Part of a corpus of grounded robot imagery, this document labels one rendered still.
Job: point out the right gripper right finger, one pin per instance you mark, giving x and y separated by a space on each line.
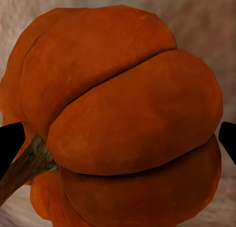
227 137

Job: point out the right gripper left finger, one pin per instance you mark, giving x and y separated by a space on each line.
12 137

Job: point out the pumpkin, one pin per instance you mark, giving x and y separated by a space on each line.
119 122

